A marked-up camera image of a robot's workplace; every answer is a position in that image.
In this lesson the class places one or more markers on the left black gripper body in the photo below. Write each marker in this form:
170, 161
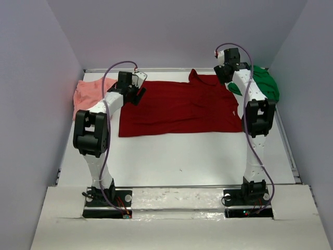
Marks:
139, 95

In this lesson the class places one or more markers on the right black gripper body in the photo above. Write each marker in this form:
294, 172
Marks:
220, 75

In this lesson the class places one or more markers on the red t shirt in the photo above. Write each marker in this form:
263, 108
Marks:
201, 104

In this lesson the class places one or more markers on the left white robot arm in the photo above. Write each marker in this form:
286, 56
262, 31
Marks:
92, 131

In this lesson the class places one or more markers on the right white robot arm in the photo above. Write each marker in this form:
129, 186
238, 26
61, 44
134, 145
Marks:
257, 121

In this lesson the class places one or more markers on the green t shirt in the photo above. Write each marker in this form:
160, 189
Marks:
266, 83

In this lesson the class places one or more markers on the pink t shirt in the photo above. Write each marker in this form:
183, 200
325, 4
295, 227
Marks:
86, 95

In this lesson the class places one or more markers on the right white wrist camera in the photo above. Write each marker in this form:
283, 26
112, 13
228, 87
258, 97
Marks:
220, 57

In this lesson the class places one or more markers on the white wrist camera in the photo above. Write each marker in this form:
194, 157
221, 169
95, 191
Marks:
138, 78
220, 57

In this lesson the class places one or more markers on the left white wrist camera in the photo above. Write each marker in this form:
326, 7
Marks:
138, 78

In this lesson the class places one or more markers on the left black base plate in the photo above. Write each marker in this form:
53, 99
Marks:
98, 208

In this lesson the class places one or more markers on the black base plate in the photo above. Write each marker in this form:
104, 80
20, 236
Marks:
98, 208
236, 206

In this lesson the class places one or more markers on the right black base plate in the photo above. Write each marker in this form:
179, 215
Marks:
236, 206

